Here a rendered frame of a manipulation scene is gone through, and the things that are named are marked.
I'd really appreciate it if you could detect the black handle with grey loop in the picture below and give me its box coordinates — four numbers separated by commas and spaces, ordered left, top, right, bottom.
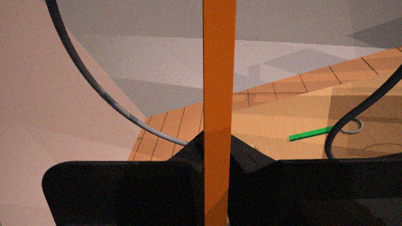
381, 152, 402, 158

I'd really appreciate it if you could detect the orange handle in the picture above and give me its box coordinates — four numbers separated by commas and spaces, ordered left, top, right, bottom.
202, 0, 236, 226

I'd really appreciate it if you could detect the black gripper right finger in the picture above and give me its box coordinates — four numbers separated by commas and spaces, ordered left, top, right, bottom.
227, 135, 402, 226

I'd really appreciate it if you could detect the green flat bar with white hoop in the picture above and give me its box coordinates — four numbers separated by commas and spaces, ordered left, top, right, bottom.
289, 117, 364, 142

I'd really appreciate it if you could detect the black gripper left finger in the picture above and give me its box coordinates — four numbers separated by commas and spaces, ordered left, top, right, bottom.
41, 130, 204, 226

